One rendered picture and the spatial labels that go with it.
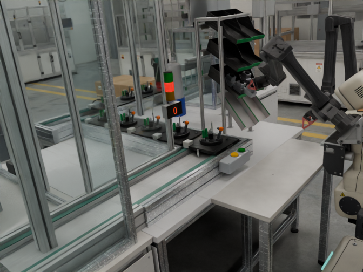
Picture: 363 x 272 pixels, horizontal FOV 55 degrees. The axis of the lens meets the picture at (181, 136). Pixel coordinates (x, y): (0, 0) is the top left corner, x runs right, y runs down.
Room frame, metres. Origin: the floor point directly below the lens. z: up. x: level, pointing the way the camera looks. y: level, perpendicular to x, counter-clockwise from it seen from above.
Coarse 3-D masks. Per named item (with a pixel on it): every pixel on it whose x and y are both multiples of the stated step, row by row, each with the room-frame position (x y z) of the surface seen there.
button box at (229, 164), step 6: (246, 150) 1.78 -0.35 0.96; (228, 156) 1.72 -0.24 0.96; (240, 156) 1.71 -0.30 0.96; (246, 156) 1.75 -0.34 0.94; (222, 162) 1.66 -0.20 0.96; (228, 162) 1.64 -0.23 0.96; (234, 162) 1.66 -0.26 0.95; (240, 162) 1.70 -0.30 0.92; (222, 168) 1.66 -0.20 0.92; (228, 168) 1.63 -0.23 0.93; (234, 168) 1.66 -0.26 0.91
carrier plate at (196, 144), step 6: (198, 138) 2.01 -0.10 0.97; (234, 138) 1.95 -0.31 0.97; (192, 144) 1.92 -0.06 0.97; (198, 144) 1.91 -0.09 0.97; (222, 144) 1.88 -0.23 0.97; (228, 144) 1.87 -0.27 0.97; (234, 144) 1.90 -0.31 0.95; (204, 150) 1.82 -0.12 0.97; (210, 150) 1.80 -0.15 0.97; (216, 150) 1.80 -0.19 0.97; (222, 150) 1.81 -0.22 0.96
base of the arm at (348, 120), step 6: (336, 114) 1.45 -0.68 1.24; (342, 114) 1.44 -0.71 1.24; (348, 114) 1.44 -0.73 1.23; (330, 120) 1.47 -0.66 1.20; (336, 120) 1.44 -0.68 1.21; (342, 120) 1.42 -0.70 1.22; (348, 120) 1.42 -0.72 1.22; (354, 120) 1.41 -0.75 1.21; (336, 126) 1.44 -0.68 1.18; (342, 126) 1.42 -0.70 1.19; (348, 126) 1.38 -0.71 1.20; (342, 132) 1.40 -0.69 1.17
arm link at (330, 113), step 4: (324, 104) 1.51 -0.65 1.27; (328, 104) 1.50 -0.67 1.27; (320, 108) 1.50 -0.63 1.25; (324, 108) 1.49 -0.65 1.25; (328, 108) 1.49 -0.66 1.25; (332, 108) 1.47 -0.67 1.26; (336, 108) 1.47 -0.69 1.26; (324, 112) 1.48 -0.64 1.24; (328, 112) 1.47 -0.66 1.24; (332, 112) 1.47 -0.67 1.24; (336, 112) 1.46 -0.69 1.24; (328, 116) 1.46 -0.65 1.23; (332, 116) 1.46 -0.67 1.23; (328, 120) 1.50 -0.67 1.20
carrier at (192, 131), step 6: (174, 126) 2.14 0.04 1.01; (180, 126) 2.16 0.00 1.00; (174, 132) 2.05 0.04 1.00; (180, 132) 2.09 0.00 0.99; (186, 132) 2.07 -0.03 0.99; (192, 132) 2.12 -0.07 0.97; (198, 132) 2.11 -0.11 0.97; (174, 138) 2.04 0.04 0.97; (180, 138) 2.03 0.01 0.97; (186, 138) 2.02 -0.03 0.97; (192, 138) 2.02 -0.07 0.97; (174, 144) 1.97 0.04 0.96; (180, 144) 1.94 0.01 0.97
